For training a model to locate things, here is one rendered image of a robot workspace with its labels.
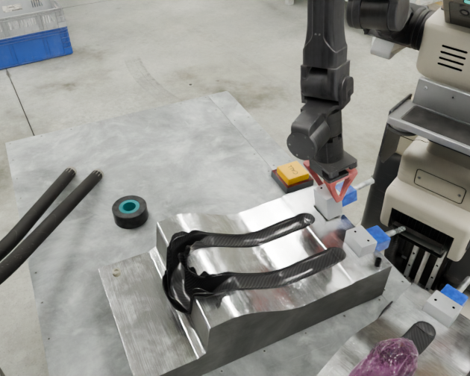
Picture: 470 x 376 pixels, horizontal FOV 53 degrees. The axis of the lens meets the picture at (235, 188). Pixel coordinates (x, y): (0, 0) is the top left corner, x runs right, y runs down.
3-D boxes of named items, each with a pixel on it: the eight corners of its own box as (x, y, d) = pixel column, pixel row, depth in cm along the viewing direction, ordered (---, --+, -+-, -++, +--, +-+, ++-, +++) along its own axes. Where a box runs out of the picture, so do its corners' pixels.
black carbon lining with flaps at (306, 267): (306, 215, 101) (311, 182, 95) (351, 268, 90) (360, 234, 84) (151, 271, 89) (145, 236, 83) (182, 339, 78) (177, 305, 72)
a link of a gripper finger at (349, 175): (331, 213, 92) (328, 175, 87) (311, 195, 98) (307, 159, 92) (359, 200, 94) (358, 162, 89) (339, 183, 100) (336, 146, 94)
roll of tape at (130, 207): (119, 233, 106) (117, 222, 104) (110, 212, 112) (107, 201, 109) (153, 222, 109) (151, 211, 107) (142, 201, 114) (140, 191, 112)
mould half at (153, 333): (311, 213, 111) (318, 168, 103) (382, 294, 94) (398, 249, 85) (103, 287, 95) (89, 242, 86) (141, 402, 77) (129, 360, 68)
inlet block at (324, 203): (365, 184, 104) (365, 165, 100) (380, 195, 100) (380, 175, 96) (315, 207, 101) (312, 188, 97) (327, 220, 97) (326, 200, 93)
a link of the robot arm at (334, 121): (346, 97, 85) (318, 93, 88) (329, 116, 80) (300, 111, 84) (348, 130, 89) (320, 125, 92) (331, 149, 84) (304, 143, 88)
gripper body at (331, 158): (330, 181, 87) (327, 148, 83) (301, 157, 95) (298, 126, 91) (359, 168, 89) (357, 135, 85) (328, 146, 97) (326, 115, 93)
